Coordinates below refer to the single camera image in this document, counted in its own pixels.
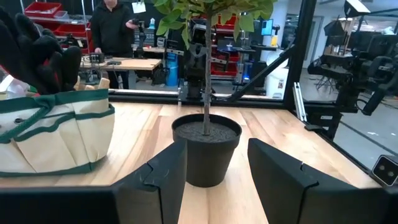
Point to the black studio light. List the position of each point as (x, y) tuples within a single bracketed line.
[(354, 7)]

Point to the silver aluminium bar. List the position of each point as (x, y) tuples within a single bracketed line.
[(299, 101)]

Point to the shelf rack with red bins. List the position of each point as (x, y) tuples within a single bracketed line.
[(43, 9)]

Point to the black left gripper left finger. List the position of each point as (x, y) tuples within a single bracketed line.
[(161, 193)]

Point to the flat black box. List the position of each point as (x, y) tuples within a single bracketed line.
[(113, 63)]

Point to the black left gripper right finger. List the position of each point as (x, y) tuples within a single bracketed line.
[(280, 193)]

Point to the person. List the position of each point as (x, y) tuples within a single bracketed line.
[(112, 31)]

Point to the small wooden desk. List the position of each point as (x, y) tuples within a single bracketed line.
[(152, 49)]

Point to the blue barrel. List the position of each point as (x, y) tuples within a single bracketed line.
[(171, 70)]

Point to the red and black garden glove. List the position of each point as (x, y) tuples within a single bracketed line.
[(31, 56)]

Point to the small black device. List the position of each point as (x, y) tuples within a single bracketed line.
[(97, 57)]

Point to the black background robot station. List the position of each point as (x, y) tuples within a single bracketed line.
[(351, 68)]

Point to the white barrel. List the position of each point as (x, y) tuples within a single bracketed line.
[(276, 74)]

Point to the dark rack with red bins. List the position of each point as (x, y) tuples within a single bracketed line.
[(225, 59)]

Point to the green plant in black pot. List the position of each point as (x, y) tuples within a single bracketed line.
[(206, 161)]

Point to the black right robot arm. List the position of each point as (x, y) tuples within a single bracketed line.
[(197, 68)]

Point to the long wooden desk grey legs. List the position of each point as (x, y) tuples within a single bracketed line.
[(133, 63)]

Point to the green spray bottle white nozzle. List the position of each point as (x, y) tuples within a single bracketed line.
[(12, 88)]

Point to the black tool chest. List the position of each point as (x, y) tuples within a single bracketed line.
[(146, 37)]

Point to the grey table-level camera box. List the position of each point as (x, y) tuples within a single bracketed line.
[(386, 170)]

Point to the white paper sheet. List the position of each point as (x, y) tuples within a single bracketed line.
[(138, 7)]

